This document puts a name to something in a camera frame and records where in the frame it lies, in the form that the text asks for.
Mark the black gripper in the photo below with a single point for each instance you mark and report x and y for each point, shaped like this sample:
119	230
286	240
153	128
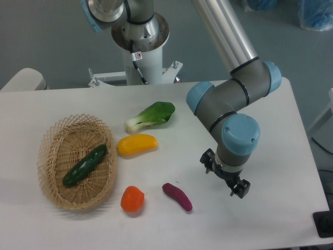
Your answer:
226	172

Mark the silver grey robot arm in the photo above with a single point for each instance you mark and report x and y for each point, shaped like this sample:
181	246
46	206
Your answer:
217	107

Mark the dark green cucumber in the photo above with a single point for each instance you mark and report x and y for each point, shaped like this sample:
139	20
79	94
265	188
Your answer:
85	166

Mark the woven wicker basket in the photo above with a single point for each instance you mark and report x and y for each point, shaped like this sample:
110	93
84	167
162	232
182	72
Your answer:
66	143

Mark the purple sweet potato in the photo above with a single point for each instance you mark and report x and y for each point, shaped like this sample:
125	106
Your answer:
178	195

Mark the green bok choy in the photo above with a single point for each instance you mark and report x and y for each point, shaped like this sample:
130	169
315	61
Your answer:
157	113

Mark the orange bell pepper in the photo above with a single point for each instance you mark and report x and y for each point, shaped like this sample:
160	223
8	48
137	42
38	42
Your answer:
132	199

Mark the yellow bell pepper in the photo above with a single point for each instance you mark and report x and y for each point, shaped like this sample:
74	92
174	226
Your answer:
136	144

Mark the black box at table edge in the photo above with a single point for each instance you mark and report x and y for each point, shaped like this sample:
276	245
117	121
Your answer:
323	223

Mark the blue plastic bag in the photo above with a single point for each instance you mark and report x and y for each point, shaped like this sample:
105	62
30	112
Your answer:
315	15

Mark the white chair back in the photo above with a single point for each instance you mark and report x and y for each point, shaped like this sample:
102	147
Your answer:
26	79

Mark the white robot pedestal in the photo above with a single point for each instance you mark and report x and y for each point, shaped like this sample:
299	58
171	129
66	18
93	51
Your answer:
141	46

